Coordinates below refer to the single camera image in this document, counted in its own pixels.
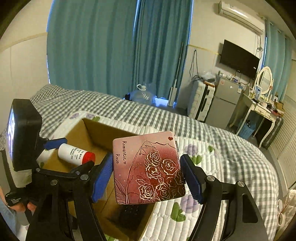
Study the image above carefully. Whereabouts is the white bottle red cap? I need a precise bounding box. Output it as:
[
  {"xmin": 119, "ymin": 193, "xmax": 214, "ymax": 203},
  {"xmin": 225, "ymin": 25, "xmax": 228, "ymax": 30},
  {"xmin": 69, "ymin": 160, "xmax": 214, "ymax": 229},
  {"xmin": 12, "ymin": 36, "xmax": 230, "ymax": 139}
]
[{"xmin": 58, "ymin": 143, "xmax": 95, "ymax": 166}]

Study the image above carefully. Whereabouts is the pink rose tin case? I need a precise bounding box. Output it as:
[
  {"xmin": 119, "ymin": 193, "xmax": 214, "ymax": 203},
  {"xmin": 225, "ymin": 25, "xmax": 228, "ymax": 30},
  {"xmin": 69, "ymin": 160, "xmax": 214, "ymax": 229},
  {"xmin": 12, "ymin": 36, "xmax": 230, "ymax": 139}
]
[{"xmin": 112, "ymin": 131, "xmax": 186, "ymax": 205}]

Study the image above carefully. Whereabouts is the black TV remote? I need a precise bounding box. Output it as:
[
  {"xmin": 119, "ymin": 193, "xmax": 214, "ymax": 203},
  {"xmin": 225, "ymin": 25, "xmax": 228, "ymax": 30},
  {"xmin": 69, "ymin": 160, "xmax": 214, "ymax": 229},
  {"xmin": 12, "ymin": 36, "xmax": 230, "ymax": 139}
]
[{"xmin": 118, "ymin": 204, "xmax": 147, "ymax": 230}]

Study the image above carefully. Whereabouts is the person left hand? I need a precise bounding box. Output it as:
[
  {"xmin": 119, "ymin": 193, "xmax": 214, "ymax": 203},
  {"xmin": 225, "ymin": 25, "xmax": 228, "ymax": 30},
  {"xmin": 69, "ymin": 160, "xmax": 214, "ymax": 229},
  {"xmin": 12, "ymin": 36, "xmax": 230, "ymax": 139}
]
[{"xmin": 10, "ymin": 202, "xmax": 37, "ymax": 213}]

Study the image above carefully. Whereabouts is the grey checked bed cover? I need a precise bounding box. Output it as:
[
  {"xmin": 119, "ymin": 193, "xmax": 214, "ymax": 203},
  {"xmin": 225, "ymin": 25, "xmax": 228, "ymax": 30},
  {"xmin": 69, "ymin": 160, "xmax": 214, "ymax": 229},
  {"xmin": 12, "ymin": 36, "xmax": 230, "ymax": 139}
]
[{"xmin": 0, "ymin": 84, "xmax": 280, "ymax": 241}]

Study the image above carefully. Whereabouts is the floral quilted white mat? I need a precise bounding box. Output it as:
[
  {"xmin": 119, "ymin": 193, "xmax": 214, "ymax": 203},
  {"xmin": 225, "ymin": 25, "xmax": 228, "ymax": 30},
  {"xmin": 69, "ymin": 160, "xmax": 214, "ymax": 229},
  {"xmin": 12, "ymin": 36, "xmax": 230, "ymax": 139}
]
[{"xmin": 69, "ymin": 111, "xmax": 230, "ymax": 241}]

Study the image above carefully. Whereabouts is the cream padded jacket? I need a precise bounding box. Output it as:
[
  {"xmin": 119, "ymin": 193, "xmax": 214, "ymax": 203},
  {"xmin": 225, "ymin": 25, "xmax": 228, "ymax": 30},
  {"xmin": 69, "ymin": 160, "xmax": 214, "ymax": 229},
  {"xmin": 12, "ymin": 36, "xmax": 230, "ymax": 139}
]
[{"xmin": 277, "ymin": 189, "xmax": 295, "ymax": 228}]

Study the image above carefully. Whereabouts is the open cardboard box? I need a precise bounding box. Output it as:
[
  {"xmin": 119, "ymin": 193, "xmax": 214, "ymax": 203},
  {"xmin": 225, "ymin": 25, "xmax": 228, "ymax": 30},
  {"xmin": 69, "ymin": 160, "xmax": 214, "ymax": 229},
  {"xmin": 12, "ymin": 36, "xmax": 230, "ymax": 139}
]
[{"xmin": 42, "ymin": 118, "xmax": 154, "ymax": 240}]

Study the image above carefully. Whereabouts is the blue laundry basket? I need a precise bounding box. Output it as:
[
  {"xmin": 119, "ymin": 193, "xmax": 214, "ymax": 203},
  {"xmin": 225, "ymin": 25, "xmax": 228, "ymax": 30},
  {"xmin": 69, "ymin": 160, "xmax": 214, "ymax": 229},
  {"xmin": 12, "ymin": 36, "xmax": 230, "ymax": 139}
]
[{"xmin": 238, "ymin": 120, "xmax": 256, "ymax": 140}]

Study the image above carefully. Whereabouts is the clear water jug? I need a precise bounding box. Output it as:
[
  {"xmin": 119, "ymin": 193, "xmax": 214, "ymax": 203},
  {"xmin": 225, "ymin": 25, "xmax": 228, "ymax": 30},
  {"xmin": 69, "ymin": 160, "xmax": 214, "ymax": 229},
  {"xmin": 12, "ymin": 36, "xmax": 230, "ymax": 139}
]
[{"xmin": 125, "ymin": 84, "xmax": 155, "ymax": 105}]

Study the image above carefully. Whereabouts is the teal curtain left panel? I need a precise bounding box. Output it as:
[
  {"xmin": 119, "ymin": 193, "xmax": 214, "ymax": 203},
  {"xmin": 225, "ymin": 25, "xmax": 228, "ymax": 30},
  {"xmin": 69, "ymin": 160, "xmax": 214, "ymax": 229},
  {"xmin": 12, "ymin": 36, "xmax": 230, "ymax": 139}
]
[{"xmin": 47, "ymin": 1, "xmax": 137, "ymax": 97}]

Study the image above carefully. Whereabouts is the teal curtain panel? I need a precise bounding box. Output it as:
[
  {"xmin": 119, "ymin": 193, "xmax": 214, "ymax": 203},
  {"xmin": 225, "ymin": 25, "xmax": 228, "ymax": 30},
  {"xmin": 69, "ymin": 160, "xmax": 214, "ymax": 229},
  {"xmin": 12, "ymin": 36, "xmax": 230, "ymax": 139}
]
[
  {"xmin": 47, "ymin": 1, "xmax": 137, "ymax": 97},
  {"xmin": 133, "ymin": 1, "xmax": 194, "ymax": 98}
]

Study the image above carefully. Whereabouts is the white dressing table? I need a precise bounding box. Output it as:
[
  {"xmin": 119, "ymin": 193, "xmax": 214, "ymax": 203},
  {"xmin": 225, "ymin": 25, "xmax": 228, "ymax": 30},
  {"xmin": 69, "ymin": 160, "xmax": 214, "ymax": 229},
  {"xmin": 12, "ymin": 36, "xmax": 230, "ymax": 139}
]
[{"xmin": 235, "ymin": 94, "xmax": 283, "ymax": 149}]

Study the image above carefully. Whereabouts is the white mop pole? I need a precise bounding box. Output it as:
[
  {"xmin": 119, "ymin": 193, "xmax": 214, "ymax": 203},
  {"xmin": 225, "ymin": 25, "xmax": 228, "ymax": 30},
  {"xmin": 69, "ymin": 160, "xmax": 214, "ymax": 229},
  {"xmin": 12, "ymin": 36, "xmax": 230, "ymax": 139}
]
[{"xmin": 168, "ymin": 42, "xmax": 184, "ymax": 107}]

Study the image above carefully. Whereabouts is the grey small refrigerator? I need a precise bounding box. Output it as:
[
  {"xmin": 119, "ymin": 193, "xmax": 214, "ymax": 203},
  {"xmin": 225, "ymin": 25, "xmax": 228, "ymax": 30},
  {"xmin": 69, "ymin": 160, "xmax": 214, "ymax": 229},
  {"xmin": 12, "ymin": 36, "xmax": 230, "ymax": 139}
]
[{"xmin": 205, "ymin": 78, "xmax": 242, "ymax": 129}]

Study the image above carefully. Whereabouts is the white suitcase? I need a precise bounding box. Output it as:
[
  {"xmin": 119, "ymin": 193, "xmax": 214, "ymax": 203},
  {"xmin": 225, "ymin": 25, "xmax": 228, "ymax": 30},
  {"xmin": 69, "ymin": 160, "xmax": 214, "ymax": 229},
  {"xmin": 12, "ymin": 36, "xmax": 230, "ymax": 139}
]
[{"xmin": 187, "ymin": 80, "xmax": 215, "ymax": 122}]

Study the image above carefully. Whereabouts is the oval vanity mirror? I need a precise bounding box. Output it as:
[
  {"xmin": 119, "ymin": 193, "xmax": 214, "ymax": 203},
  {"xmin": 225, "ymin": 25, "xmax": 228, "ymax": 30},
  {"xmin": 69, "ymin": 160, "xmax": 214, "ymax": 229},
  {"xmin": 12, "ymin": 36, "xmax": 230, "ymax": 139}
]
[{"xmin": 254, "ymin": 66, "xmax": 273, "ymax": 95}]

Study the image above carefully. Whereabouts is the teal curtain right window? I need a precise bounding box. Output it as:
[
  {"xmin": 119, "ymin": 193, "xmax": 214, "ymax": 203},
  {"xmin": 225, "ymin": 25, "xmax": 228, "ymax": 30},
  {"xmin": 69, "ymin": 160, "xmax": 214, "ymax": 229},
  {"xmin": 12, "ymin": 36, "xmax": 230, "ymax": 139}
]
[{"xmin": 264, "ymin": 20, "xmax": 292, "ymax": 101}]

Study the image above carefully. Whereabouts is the teal curtain middle panel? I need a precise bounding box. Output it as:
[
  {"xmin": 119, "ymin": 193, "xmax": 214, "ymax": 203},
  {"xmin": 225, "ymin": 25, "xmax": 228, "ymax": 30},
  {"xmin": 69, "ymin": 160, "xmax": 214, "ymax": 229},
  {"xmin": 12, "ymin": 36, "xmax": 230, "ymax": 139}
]
[{"xmin": 133, "ymin": 1, "xmax": 194, "ymax": 98}]

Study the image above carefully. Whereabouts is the black wall television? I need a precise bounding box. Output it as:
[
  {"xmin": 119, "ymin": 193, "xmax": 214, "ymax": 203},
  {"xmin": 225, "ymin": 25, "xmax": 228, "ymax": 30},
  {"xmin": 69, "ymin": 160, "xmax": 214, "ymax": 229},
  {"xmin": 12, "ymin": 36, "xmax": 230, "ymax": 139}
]
[{"xmin": 220, "ymin": 40, "xmax": 260, "ymax": 79}]

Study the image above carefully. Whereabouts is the white wall air conditioner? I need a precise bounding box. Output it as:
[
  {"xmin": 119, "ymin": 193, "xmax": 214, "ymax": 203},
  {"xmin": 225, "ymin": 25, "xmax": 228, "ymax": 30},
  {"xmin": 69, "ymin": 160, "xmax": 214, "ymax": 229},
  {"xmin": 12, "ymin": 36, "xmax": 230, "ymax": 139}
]
[{"xmin": 219, "ymin": 1, "xmax": 265, "ymax": 35}]

